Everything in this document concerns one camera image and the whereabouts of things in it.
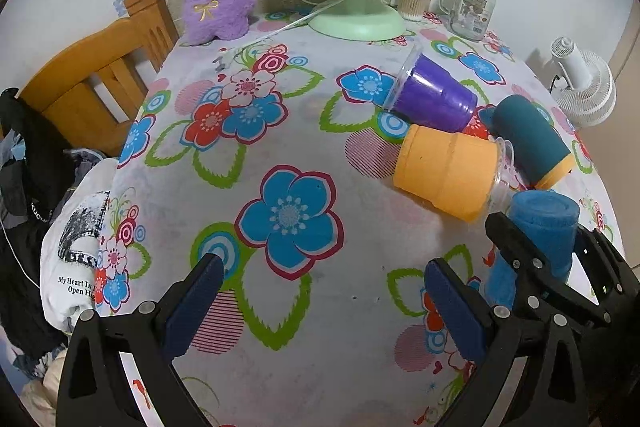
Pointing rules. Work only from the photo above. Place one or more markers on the small white fan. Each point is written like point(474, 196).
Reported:
point(587, 87)

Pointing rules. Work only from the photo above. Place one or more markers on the teal cup with orange rim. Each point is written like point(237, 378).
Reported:
point(530, 137)

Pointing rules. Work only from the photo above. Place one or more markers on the floral tablecloth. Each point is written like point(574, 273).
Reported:
point(310, 137)

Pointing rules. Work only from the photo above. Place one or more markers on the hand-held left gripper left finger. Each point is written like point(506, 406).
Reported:
point(192, 307)

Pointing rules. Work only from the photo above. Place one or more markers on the blue cup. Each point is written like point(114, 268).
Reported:
point(542, 227)

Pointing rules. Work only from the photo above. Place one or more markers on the black garment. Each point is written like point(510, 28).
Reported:
point(25, 187)

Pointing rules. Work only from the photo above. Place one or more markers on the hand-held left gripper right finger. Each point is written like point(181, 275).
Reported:
point(457, 309)

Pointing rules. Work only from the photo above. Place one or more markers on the purple cup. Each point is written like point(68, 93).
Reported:
point(435, 94)

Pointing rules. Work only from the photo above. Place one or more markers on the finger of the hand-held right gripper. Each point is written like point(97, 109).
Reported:
point(612, 269)
point(522, 264)

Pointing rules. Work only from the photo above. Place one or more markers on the white printed shirt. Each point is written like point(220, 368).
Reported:
point(75, 257)

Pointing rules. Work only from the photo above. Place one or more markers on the cotton swab container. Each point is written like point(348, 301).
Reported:
point(411, 2)

